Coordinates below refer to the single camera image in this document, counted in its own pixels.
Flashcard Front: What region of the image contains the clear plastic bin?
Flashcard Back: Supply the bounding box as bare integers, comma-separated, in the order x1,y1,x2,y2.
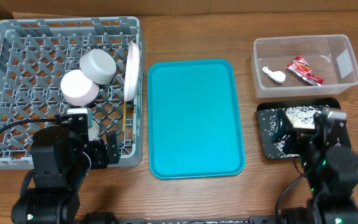
251,34,358,98

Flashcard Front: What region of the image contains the teal serving tray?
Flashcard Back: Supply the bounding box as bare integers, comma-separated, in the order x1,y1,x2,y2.
147,59,246,179

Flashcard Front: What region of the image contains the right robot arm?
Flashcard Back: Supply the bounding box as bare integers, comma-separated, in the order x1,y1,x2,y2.
272,108,358,224

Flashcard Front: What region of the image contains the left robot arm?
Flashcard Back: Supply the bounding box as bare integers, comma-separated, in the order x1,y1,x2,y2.
11,114,120,223

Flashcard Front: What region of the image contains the large white plate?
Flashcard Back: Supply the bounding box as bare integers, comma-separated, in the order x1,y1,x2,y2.
124,42,140,101

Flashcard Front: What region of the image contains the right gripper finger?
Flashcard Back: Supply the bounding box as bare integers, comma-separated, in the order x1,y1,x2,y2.
272,110,293,142
314,112,347,146

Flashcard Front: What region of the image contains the red snack wrapper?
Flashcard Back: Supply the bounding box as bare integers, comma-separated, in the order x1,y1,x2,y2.
286,55,324,86

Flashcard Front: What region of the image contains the grey dishwasher rack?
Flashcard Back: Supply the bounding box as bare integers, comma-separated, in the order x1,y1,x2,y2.
0,16,144,170

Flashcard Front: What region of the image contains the grey bowl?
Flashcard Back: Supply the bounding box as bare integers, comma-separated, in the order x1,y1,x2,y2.
80,49,117,85

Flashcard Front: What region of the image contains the pink small bowl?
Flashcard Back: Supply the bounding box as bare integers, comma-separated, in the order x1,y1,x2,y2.
60,70,99,106

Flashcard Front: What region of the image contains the wooden chopstick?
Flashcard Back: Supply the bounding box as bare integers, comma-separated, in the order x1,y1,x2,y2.
122,101,127,137

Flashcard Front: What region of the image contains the white cup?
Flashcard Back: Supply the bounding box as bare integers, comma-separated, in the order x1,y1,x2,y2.
88,120,99,141

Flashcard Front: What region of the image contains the white tissue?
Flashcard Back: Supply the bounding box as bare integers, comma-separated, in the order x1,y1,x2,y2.
262,66,286,84

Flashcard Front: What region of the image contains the white rice pile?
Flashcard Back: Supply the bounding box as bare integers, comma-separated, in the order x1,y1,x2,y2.
267,105,341,156

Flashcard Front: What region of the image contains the black tray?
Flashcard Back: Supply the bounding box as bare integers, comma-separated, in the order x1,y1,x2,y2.
256,97,341,160

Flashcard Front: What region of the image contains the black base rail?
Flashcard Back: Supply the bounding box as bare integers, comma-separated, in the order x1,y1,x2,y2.
79,211,288,224

